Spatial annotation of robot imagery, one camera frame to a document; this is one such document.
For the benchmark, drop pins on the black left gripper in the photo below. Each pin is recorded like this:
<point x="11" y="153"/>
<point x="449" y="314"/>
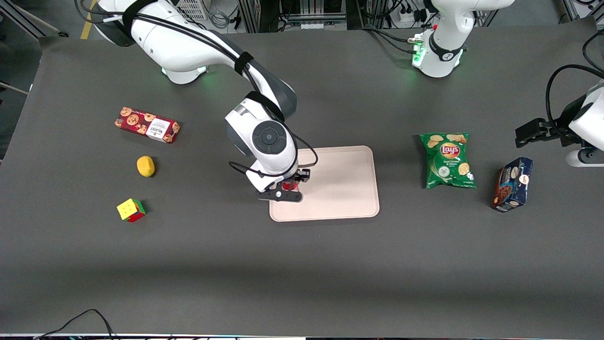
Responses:
<point x="551" y="128"/>

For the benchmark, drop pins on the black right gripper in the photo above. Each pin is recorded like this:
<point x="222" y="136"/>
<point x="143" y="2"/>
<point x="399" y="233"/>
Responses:
<point x="302" y="175"/>

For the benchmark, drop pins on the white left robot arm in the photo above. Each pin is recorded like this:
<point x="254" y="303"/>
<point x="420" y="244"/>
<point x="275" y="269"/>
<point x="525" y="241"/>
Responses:
<point x="443" y="56"/>

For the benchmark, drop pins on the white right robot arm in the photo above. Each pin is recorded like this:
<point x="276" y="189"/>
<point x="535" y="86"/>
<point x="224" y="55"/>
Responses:
<point x="264" y="137"/>

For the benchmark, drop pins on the beige plastic tray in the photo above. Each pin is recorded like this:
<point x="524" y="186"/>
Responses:
<point x="339" y="184"/>

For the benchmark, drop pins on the dark blue cookie box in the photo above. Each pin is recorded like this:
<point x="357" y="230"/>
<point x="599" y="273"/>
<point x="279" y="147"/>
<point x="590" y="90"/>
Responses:
<point x="512" y="185"/>

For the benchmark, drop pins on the green lay's chips bag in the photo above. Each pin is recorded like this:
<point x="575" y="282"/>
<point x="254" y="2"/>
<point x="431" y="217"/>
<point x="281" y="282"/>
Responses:
<point x="448" y="160"/>

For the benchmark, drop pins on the yellow lemon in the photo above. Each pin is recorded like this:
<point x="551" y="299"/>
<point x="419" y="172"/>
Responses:
<point x="146" y="166"/>

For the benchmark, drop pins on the red cookie box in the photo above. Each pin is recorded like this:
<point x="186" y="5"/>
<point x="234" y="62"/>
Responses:
<point x="141" y="123"/>

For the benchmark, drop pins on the rubik's cube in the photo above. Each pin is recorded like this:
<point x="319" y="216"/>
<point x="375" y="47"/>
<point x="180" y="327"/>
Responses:
<point x="130" y="210"/>

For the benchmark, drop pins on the white power strip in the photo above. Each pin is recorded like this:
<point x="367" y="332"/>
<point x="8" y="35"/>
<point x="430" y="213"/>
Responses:
<point x="410" y="15"/>

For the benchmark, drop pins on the white vented box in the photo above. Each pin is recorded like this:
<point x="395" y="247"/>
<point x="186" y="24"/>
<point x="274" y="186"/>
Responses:
<point x="193" y="8"/>

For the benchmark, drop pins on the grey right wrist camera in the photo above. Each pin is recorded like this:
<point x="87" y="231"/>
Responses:
<point x="281" y="195"/>

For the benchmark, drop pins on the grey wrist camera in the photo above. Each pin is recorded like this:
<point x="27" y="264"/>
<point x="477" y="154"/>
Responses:
<point x="281" y="195"/>
<point x="585" y="158"/>

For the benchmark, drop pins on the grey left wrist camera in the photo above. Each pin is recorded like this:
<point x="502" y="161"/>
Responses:
<point x="585" y="158"/>

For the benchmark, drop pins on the aluminium frame rail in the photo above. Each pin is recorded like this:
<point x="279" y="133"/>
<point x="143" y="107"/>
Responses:
<point x="33" y="21"/>

